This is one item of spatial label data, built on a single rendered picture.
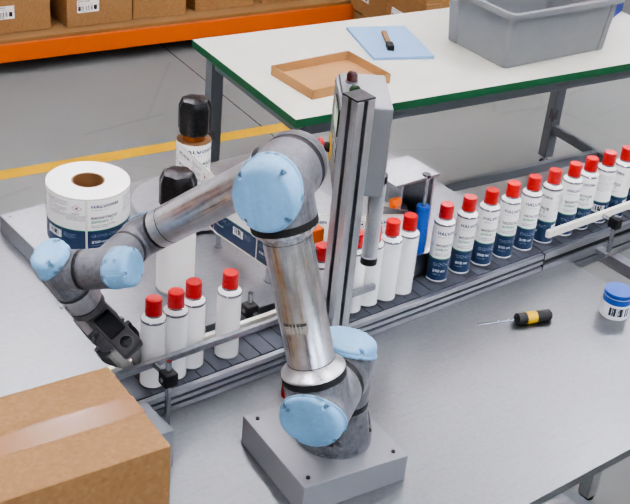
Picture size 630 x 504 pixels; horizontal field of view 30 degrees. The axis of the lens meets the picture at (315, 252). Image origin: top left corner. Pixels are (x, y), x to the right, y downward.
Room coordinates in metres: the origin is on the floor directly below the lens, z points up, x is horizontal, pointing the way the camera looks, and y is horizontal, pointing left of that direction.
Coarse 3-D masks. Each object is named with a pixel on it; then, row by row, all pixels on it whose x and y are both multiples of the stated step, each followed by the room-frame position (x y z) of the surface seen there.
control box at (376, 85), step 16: (336, 80) 2.20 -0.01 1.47; (368, 80) 2.20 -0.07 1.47; (384, 80) 2.21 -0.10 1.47; (384, 96) 2.13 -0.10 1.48; (384, 112) 2.07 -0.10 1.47; (384, 128) 2.07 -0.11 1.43; (384, 144) 2.07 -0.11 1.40; (368, 160) 2.07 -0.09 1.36; (384, 160) 2.07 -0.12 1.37; (368, 176) 2.07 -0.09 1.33; (384, 176) 2.07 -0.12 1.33; (368, 192) 2.07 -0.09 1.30
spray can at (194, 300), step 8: (192, 280) 2.02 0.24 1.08; (200, 280) 2.02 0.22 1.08; (192, 288) 2.00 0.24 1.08; (200, 288) 2.01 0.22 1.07; (192, 296) 2.00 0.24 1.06; (200, 296) 2.01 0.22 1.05; (192, 304) 1.99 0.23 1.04; (200, 304) 2.00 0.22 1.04; (192, 312) 1.99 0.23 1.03; (200, 312) 2.00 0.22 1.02; (192, 320) 1.99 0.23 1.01; (200, 320) 2.00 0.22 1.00; (192, 328) 1.99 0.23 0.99; (200, 328) 2.00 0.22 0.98; (192, 336) 1.99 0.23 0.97; (200, 336) 2.00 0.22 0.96; (192, 344) 1.99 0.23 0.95; (200, 352) 2.00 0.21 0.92; (192, 360) 1.99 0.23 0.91; (200, 360) 2.00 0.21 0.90; (192, 368) 1.99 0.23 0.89
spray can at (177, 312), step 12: (180, 288) 1.98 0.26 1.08; (168, 300) 1.97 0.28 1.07; (180, 300) 1.96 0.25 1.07; (168, 312) 1.96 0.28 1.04; (180, 312) 1.96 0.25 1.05; (168, 324) 1.95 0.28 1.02; (180, 324) 1.95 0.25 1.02; (168, 336) 1.95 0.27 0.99; (180, 336) 1.95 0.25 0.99; (168, 348) 1.95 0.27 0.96; (180, 348) 1.95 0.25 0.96; (180, 360) 1.95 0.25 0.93; (180, 372) 1.95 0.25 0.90
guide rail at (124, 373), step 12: (360, 288) 2.25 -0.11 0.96; (372, 288) 2.27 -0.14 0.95; (252, 324) 2.07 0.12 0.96; (264, 324) 2.07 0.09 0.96; (276, 324) 2.09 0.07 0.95; (228, 336) 2.01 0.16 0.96; (240, 336) 2.03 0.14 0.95; (192, 348) 1.96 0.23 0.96; (204, 348) 1.98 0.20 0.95; (156, 360) 1.91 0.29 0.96; (120, 372) 1.85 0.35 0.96; (132, 372) 1.87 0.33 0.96
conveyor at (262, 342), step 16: (512, 256) 2.61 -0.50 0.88; (528, 256) 2.62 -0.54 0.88; (448, 272) 2.50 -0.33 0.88; (480, 272) 2.51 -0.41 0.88; (416, 288) 2.41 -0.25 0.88; (432, 288) 2.41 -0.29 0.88; (384, 304) 2.32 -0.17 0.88; (400, 304) 2.33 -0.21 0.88; (352, 320) 2.24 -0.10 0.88; (256, 336) 2.14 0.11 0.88; (272, 336) 2.15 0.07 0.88; (208, 352) 2.06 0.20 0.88; (240, 352) 2.08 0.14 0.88; (256, 352) 2.08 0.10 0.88; (208, 368) 2.01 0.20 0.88; (224, 368) 2.01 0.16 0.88; (128, 384) 1.93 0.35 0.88
